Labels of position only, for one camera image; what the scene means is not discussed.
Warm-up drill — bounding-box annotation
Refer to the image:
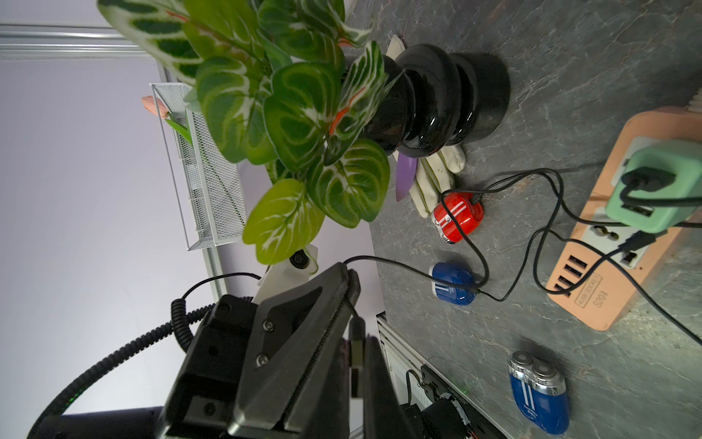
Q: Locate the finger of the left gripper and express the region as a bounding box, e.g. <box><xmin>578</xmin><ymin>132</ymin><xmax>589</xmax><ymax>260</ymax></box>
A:
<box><xmin>228</xmin><ymin>263</ymin><xmax>360</xmax><ymax>438</ymax></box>

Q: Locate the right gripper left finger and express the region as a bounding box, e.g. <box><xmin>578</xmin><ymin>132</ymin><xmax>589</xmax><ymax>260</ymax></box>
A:
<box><xmin>306</xmin><ymin>338</ymin><xmax>350</xmax><ymax>439</ymax></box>

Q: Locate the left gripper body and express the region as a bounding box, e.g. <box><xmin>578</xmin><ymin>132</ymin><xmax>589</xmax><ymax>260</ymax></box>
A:
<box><xmin>155</xmin><ymin>296</ymin><xmax>263</xmax><ymax>438</ymax></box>

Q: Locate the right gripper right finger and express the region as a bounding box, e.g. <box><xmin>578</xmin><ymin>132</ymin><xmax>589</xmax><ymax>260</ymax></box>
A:
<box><xmin>363</xmin><ymin>337</ymin><xmax>416</xmax><ymax>439</ymax></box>

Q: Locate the black usb cable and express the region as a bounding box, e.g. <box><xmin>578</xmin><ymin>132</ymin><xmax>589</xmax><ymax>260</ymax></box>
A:
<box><xmin>438</xmin><ymin>166</ymin><xmax>702</xmax><ymax>289</ymax></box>
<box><xmin>342</xmin><ymin>254</ymin><xmax>481</xmax><ymax>374</ymax></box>
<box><xmin>476</xmin><ymin>227</ymin><xmax>702</xmax><ymax>348</ymax></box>

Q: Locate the blue electric shaver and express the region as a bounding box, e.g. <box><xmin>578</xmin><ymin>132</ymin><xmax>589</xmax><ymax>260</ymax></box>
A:
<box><xmin>429</xmin><ymin>263</ymin><xmax>476</xmax><ymax>307</ymax></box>
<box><xmin>508</xmin><ymin>350</ymin><xmax>570</xmax><ymax>435</ymax></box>

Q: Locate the red electric shaver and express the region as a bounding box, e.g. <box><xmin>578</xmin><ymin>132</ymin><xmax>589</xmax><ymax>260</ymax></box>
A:
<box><xmin>431</xmin><ymin>192</ymin><xmax>484</xmax><ymax>244</ymax></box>

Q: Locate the green charger adapter top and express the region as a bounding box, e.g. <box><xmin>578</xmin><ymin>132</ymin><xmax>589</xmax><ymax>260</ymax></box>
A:
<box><xmin>605</xmin><ymin>140</ymin><xmax>701</xmax><ymax>233</ymax></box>

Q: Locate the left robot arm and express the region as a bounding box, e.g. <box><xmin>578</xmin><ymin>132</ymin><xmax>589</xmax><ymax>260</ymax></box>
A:
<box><xmin>29</xmin><ymin>263</ymin><xmax>371</xmax><ymax>438</ymax></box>

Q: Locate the potted green plant black vase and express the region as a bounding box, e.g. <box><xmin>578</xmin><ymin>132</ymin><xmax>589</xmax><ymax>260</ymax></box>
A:
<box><xmin>97</xmin><ymin>1</ymin><xmax>511</xmax><ymax>265</ymax></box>

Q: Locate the artificial pink tulip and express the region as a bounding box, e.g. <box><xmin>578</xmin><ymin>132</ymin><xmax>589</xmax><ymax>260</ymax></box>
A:
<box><xmin>141</xmin><ymin>96</ymin><xmax>192</xmax><ymax>144</ymax></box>

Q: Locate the orange power strip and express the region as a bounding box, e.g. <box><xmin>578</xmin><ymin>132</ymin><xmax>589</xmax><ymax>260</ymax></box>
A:
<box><xmin>545</xmin><ymin>105</ymin><xmax>702</xmax><ymax>333</ymax></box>

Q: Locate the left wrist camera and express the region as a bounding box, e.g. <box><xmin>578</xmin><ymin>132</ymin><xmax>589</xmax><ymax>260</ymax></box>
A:
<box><xmin>252</xmin><ymin>245</ymin><xmax>319</xmax><ymax>305</ymax></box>

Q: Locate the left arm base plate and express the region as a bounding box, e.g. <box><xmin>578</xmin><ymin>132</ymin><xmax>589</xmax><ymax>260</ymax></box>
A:
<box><xmin>377</xmin><ymin>312</ymin><xmax>505</xmax><ymax>438</ymax></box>

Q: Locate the white mesh wall basket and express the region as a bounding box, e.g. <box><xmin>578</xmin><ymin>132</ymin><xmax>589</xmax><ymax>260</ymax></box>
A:
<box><xmin>151</xmin><ymin>82</ymin><xmax>247</xmax><ymax>251</ymax></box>

